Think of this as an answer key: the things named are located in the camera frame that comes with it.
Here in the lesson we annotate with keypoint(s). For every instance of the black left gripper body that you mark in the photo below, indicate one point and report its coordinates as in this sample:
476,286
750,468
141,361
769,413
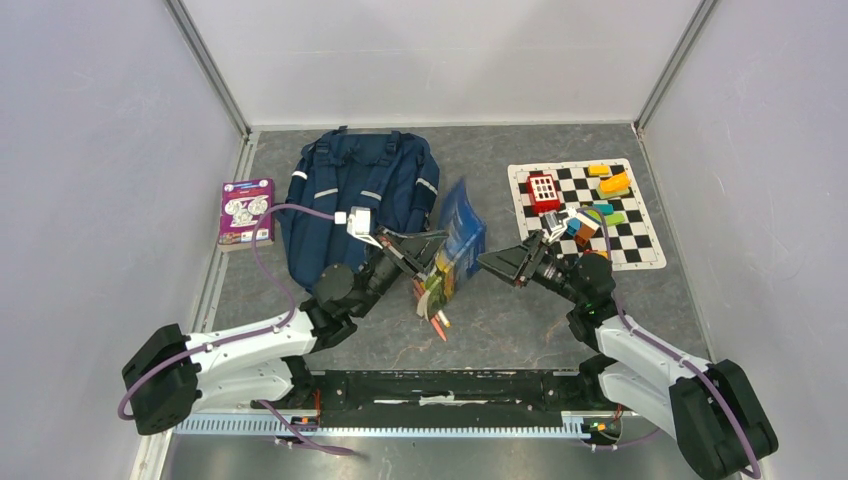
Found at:
379,273

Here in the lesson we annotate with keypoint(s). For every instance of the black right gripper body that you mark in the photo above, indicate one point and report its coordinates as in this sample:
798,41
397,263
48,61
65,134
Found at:
552,270

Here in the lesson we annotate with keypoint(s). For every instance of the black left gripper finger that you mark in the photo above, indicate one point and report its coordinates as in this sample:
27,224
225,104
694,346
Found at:
419,250
388,242

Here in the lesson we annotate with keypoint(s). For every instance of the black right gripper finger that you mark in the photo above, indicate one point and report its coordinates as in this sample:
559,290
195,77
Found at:
511,265
536,246

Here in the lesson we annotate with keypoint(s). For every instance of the blue Animal Farm book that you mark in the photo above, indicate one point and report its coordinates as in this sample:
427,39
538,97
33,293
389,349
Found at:
457,259

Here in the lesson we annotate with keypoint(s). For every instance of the navy blue student backpack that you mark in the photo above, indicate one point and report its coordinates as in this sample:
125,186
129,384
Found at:
395,175

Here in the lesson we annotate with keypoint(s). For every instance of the purple paperback book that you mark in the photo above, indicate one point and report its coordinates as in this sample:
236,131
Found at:
242,205

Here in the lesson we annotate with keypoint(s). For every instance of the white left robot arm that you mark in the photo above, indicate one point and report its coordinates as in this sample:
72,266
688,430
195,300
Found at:
175,374

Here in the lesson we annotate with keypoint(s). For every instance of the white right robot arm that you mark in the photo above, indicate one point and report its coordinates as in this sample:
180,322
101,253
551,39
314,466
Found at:
710,409

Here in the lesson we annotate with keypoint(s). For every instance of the pile of coloured toy blocks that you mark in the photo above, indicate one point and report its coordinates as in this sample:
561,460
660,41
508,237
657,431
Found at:
583,225

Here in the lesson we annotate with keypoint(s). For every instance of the red window toy block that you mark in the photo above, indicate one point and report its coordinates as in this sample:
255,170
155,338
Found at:
543,193

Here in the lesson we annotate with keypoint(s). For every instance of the orange pen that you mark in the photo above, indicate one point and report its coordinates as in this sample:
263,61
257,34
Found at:
437,325

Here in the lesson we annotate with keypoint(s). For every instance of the yellow and white marker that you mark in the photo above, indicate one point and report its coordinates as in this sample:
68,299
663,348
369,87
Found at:
444,319

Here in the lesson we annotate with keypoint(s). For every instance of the yellow flat toy block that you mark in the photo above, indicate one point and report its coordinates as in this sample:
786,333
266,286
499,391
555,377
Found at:
599,170

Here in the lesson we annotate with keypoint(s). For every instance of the orange curved toy block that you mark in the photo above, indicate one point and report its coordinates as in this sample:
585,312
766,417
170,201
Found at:
615,186

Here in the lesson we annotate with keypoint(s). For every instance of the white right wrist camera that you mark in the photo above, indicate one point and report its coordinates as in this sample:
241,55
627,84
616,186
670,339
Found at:
555,224

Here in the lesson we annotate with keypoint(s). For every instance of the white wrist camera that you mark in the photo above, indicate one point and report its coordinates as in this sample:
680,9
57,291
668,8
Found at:
359,224
555,224

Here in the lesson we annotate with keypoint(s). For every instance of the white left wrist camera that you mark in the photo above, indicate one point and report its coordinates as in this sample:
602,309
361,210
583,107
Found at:
359,224

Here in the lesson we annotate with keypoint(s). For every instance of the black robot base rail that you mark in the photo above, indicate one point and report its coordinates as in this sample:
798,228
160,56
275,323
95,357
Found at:
443,398

